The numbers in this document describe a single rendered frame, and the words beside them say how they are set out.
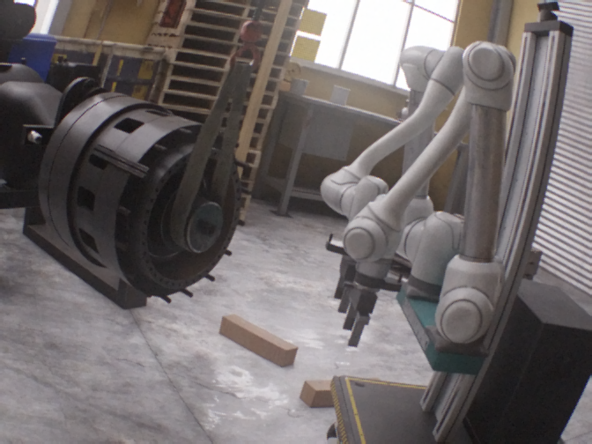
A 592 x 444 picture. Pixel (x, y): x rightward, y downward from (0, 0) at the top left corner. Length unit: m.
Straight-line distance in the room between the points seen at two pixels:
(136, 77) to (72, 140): 3.04
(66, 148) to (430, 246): 1.22
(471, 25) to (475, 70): 6.91
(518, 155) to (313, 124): 4.53
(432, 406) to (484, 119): 1.18
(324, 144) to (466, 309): 5.20
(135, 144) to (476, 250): 0.93
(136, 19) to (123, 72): 1.54
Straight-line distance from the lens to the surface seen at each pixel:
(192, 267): 2.07
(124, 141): 1.91
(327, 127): 6.65
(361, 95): 7.53
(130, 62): 5.04
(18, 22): 4.22
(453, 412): 2.14
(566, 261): 7.32
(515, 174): 2.21
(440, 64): 2.22
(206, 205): 1.88
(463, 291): 1.59
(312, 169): 7.42
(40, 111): 2.55
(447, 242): 2.25
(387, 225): 1.67
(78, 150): 2.00
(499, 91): 1.59
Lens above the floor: 1.31
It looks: 11 degrees down
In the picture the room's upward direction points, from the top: 15 degrees clockwise
